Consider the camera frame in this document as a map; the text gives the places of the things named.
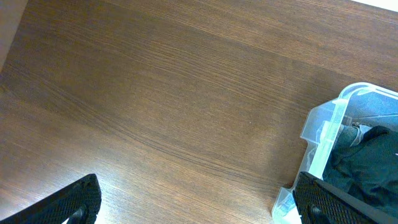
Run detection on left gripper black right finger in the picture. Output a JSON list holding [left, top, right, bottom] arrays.
[[293, 172, 397, 224]]

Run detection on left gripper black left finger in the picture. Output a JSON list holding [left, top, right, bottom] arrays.
[[1, 174, 101, 224]]

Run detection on black garment with white logo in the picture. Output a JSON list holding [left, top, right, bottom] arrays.
[[322, 126, 397, 218]]

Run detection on light grey-blue jeans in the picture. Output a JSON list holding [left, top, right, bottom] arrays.
[[334, 123, 372, 148]]

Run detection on clear plastic storage bin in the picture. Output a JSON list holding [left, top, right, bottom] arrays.
[[272, 83, 397, 223]]

